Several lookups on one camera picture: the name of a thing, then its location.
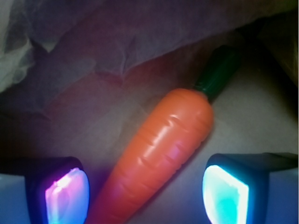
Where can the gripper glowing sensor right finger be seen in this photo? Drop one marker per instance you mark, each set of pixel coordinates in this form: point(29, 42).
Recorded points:
point(252, 188)

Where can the orange toy carrot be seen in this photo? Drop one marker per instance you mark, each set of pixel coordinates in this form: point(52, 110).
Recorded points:
point(177, 126)

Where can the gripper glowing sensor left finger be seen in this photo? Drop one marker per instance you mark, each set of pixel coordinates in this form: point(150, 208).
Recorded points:
point(43, 191)

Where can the brown paper bag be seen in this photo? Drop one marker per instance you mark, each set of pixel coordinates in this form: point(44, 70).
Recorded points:
point(88, 96)

